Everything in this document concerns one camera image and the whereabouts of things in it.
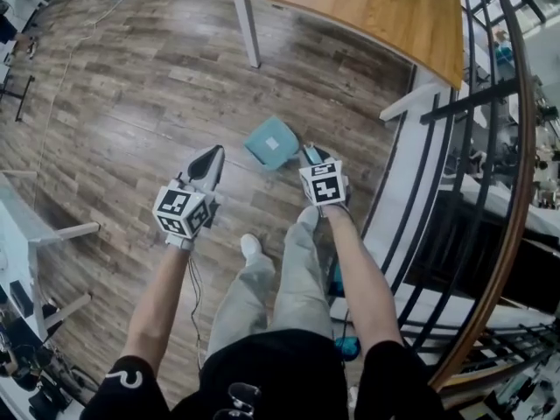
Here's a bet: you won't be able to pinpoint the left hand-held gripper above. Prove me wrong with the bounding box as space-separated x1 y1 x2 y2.
151 144 227 250

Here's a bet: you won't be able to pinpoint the grey trousers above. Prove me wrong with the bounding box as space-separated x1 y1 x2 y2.
205 206 334 361

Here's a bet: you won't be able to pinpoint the wooden table with white legs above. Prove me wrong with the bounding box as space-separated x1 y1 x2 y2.
222 0 466 123

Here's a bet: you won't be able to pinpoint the person's right forearm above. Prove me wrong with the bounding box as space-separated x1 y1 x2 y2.
325 204 404 352

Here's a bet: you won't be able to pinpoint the white shoe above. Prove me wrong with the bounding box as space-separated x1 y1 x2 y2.
240 233 264 267

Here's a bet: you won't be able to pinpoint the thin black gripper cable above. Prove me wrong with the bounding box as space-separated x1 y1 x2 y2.
187 251 207 369

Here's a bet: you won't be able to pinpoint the black shirt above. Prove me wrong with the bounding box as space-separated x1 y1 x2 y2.
82 330 444 420

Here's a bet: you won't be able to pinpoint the white floor cable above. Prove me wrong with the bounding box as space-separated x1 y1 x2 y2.
32 0 187 175

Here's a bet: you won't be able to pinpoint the black metal railing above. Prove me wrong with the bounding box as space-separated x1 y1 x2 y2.
361 0 560 420

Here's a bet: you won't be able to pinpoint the white desk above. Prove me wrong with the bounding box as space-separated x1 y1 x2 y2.
0 171 102 341

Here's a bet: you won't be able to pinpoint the wooden floor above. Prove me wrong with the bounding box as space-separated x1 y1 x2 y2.
0 0 422 410

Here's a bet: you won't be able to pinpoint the wooden handrail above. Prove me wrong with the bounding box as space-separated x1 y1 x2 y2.
427 0 540 394

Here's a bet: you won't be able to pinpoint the black metal bar stand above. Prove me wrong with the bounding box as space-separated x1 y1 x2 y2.
0 74 37 123

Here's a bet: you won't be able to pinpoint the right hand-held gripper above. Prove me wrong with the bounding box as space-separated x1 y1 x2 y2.
298 143 352 208

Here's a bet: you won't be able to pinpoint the person's left forearm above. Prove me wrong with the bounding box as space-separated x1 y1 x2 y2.
122 238 197 369

